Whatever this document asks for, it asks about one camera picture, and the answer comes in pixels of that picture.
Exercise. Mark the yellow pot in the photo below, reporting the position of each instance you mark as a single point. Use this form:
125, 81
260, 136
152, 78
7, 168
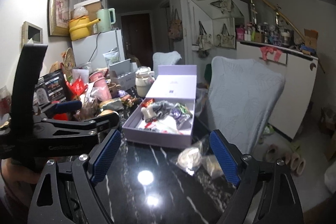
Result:
80, 28

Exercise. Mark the purple candy wrapper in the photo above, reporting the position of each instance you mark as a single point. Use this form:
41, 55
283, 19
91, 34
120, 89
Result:
122, 93

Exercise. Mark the white cabinet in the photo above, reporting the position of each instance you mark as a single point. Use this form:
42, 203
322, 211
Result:
296, 95

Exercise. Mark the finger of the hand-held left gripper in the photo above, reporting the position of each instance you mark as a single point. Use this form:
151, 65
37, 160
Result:
105, 119
68, 106

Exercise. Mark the green white paper bag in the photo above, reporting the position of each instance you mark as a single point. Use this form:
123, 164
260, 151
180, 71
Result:
110, 57

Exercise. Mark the cream plush toy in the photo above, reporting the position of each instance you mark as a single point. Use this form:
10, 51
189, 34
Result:
148, 110

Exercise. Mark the black printed packet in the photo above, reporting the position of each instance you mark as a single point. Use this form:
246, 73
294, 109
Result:
51, 87

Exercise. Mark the brown snack packet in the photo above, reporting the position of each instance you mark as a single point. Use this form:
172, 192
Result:
131, 101

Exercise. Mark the cream lidded jug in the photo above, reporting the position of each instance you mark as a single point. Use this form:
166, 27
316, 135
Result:
144, 82

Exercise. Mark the red packet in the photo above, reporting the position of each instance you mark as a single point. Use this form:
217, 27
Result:
77, 86

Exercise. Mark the green cloth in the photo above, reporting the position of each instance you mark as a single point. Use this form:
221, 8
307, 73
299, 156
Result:
208, 75

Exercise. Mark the purple white tissue packet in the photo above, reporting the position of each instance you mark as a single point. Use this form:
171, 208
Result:
179, 115

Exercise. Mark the brown patterned tote bag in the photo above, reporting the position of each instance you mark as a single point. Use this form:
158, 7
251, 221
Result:
175, 29

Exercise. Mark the pink cup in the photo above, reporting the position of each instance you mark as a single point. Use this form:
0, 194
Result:
101, 86

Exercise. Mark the open cardboard box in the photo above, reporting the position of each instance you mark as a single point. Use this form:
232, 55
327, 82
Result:
311, 39

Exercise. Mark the row of bottles and jars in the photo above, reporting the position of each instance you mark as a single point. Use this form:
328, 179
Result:
262, 35

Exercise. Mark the person's left hand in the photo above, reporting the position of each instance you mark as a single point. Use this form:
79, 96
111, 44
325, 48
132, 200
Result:
18, 174

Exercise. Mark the green slipper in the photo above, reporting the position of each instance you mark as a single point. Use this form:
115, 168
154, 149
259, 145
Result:
293, 146
268, 129

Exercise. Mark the small grey wall panel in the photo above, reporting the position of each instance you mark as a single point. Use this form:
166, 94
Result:
32, 32

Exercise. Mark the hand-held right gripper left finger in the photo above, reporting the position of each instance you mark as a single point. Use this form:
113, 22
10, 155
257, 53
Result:
105, 158

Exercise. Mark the black toy glasses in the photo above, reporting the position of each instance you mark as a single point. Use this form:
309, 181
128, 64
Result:
151, 117

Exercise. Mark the woven round tray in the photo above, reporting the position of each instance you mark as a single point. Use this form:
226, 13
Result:
68, 60

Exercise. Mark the cream canvas tote bag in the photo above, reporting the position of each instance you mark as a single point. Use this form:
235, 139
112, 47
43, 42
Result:
204, 40
225, 39

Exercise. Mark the pale green electric kettle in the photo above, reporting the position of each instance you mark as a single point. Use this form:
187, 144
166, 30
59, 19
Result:
103, 20

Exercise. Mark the dark wooden door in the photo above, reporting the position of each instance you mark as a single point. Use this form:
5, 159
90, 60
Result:
136, 35

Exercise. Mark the white carton of bottles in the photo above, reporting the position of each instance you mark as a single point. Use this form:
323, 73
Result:
123, 75

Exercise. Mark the gold framed picture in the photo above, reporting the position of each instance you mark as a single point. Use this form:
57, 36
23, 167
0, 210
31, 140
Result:
59, 8

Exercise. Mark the pink bow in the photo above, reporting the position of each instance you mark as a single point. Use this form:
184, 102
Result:
270, 53

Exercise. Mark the beige fluffy slipper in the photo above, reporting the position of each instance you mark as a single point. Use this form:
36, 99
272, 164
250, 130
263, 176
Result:
271, 152
295, 163

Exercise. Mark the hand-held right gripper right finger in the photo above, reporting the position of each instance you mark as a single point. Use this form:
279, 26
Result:
225, 158

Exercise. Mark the clear plastic bag with trinket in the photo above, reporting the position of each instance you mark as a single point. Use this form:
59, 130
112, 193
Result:
191, 158

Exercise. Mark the lavender gift box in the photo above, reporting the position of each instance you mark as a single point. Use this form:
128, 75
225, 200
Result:
170, 82

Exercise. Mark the small pale blue covered chair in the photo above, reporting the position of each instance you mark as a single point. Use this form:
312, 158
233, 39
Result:
166, 60

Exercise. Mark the large pale blue covered chair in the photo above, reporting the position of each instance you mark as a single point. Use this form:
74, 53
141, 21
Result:
244, 98

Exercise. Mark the white fridge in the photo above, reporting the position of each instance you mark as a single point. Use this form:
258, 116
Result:
86, 50

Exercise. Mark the white plastic packet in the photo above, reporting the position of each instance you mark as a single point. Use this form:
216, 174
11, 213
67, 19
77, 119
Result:
165, 124

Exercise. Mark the cardboard boxes stack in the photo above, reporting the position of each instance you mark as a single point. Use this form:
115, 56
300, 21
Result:
90, 7

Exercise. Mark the wooden stair handrail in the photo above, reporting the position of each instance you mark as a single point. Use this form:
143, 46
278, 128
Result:
286, 19

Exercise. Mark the brown floor carton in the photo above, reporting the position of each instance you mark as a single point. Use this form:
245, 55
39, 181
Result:
329, 134

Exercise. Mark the silver foil packet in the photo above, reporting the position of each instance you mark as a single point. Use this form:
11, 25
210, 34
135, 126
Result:
113, 105

